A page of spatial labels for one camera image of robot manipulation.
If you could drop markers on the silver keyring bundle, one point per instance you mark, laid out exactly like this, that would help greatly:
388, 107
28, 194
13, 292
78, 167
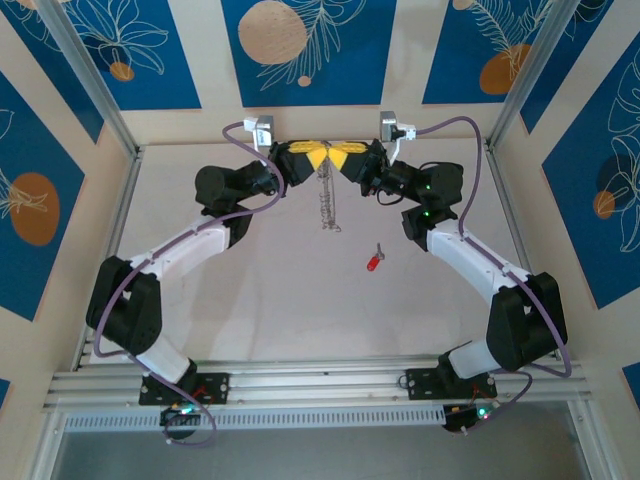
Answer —
327, 210

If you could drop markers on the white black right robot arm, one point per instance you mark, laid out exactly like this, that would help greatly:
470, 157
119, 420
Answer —
465, 255

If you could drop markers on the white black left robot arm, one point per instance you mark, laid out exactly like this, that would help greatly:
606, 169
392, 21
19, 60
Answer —
190, 245

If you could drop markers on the black controller box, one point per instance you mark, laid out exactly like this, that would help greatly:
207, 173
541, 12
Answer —
172, 416
457, 420

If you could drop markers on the aluminium side rail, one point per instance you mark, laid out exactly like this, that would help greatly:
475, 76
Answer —
506, 200
122, 200

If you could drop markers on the aluminium frame post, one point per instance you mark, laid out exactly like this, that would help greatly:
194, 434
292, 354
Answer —
91, 75
527, 75

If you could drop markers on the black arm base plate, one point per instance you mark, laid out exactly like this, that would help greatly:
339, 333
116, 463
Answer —
220, 387
420, 382

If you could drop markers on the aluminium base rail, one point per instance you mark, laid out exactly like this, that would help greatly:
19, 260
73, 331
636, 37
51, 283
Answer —
320, 387

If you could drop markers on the aluminium frame leg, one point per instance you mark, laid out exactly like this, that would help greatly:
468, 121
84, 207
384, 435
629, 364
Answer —
590, 440
47, 445

